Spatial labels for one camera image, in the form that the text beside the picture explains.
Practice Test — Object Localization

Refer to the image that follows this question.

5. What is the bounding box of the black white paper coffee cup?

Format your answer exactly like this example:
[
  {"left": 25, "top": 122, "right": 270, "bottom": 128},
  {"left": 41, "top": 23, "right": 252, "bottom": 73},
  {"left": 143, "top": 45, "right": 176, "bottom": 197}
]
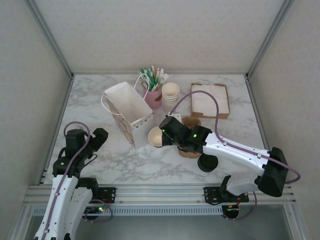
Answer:
[{"left": 147, "top": 126, "right": 168, "bottom": 148}]

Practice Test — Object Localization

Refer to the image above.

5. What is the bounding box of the patterned paper gift bag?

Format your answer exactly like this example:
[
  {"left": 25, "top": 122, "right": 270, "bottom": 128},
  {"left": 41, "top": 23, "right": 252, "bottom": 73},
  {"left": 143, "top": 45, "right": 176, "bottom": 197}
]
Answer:
[{"left": 100, "top": 73, "right": 155, "bottom": 148}]

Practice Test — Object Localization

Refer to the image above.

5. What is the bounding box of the brown pulp cup carrier stack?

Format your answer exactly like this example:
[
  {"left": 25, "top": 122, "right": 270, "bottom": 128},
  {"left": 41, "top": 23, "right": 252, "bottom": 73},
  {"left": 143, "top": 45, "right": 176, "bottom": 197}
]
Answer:
[{"left": 177, "top": 116, "right": 203, "bottom": 159}]

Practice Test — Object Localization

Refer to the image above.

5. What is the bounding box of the brown cardboard napkin tray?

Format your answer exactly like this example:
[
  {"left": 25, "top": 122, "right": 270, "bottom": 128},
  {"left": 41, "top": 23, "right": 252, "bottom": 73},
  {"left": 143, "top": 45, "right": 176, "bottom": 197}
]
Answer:
[{"left": 190, "top": 83, "right": 231, "bottom": 120}]

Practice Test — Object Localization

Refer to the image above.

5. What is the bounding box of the black cup lid stack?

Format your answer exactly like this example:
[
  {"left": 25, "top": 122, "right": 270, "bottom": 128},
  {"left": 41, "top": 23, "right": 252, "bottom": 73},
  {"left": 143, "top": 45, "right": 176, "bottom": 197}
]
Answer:
[{"left": 197, "top": 153, "right": 219, "bottom": 173}]

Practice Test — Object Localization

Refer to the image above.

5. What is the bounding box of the white napkin stack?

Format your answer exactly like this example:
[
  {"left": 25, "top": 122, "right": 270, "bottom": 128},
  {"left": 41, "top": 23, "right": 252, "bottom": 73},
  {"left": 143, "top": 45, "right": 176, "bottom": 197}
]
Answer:
[{"left": 191, "top": 84, "right": 230, "bottom": 117}]

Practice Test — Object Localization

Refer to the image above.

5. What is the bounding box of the stack of paper cups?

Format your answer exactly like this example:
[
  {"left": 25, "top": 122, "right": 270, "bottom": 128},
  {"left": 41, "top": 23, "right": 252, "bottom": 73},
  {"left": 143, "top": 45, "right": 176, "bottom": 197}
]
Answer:
[{"left": 161, "top": 82, "right": 181, "bottom": 107}]

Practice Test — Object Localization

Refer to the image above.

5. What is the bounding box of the pink straw holder cup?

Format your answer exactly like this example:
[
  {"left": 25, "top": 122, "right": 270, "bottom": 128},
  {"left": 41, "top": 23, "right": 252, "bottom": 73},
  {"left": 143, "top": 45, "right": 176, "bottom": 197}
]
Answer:
[{"left": 142, "top": 87, "right": 163, "bottom": 110}]

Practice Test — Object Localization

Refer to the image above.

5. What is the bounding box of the white wrapped straw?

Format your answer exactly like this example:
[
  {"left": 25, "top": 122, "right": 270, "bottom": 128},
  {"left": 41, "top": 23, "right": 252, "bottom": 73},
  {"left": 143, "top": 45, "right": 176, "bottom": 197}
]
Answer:
[
  {"left": 158, "top": 73, "right": 170, "bottom": 89},
  {"left": 156, "top": 67, "right": 166, "bottom": 88}
]

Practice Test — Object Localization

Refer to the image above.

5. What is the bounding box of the brown wrapped stirrer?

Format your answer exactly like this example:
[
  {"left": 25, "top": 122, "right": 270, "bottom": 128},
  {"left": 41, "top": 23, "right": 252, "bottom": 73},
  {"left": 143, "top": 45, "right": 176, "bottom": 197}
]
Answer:
[{"left": 152, "top": 66, "right": 161, "bottom": 90}]

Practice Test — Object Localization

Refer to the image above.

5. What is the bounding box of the green striped wrapped straw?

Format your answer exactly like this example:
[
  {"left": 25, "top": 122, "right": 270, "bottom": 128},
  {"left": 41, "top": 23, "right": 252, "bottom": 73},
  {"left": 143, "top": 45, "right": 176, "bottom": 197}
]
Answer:
[
  {"left": 142, "top": 66, "right": 153, "bottom": 90},
  {"left": 149, "top": 65, "right": 156, "bottom": 88},
  {"left": 137, "top": 69, "right": 151, "bottom": 90}
]

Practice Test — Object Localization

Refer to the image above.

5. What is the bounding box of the aluminium side rail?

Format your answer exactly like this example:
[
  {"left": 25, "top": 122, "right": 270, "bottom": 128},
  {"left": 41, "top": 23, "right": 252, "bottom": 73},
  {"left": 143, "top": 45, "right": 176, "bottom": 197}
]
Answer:
[
  {"left": 37, "top": 74, "right": 76, "bottom": 187},
  {"left": 244, "top": 74, "right": 293, "bottom": 187}
]

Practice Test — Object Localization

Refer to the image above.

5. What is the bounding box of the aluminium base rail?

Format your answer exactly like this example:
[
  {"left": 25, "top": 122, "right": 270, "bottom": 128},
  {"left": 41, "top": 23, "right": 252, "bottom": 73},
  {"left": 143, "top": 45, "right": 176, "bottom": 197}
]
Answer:
[{"left": 26, "top": 184, "right": 297, "bottom": 205}]

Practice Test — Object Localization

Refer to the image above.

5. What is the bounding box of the grey slotted cable duct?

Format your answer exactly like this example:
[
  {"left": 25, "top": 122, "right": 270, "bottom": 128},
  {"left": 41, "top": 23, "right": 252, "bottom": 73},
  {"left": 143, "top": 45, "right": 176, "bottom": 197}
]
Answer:
[{"left": 32, "top": 206, "right": 225, "bottom": 216}]

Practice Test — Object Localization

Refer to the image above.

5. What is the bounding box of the aluminium frame post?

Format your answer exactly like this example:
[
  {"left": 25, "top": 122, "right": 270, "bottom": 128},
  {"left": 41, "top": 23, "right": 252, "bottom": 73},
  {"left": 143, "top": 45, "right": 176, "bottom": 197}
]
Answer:
[
  {"left": 245, "top": 0, "right": 296, "bottom": 79},
  {"left": 24, "top": 0, "right": 75, "bottom": 79}
]

